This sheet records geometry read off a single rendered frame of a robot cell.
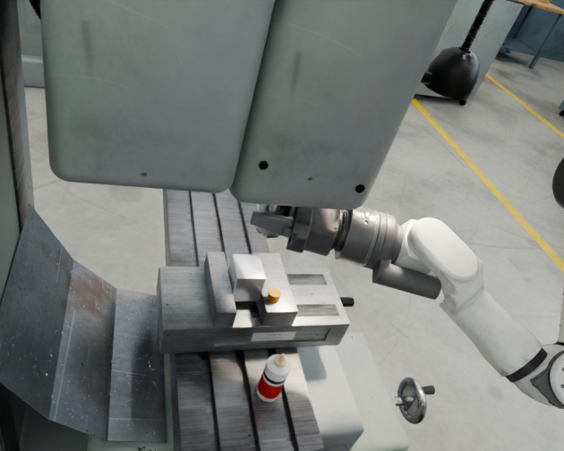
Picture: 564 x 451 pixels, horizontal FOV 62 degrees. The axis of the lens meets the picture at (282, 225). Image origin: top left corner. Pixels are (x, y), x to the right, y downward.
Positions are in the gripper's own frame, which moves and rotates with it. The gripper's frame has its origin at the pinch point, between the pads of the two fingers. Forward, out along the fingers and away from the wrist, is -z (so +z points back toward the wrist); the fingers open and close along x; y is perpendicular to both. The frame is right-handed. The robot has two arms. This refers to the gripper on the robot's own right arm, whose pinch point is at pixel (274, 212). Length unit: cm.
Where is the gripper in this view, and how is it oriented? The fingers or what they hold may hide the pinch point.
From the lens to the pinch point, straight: 71.8
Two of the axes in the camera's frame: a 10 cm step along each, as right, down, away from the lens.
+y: -2.4, 7.6, 6.1
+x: -1.3, 5.9, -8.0
